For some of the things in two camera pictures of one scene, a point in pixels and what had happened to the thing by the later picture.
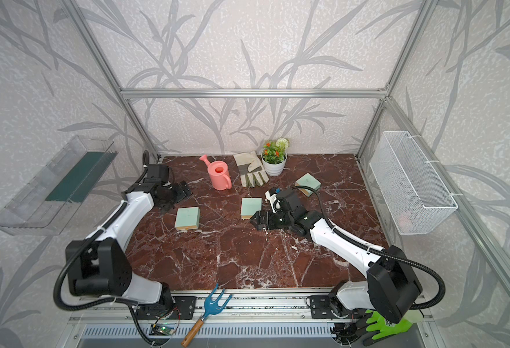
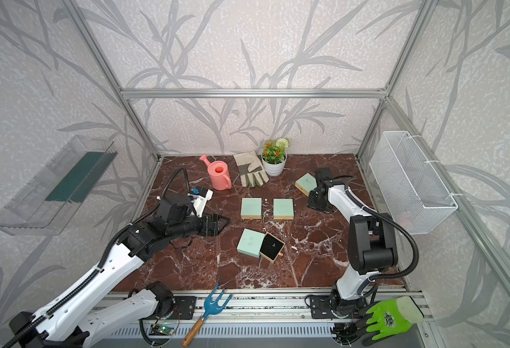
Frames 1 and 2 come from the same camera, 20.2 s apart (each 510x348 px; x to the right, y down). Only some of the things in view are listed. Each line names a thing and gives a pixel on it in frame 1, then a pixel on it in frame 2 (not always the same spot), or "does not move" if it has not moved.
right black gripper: [268, 214] -> [311, 202]
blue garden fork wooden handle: [210, 309] does not move
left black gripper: [182, 195] -> [214, 230]
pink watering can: [218, 172] does not move
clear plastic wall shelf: [47, 201] does not move
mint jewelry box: [249, 206] does not move
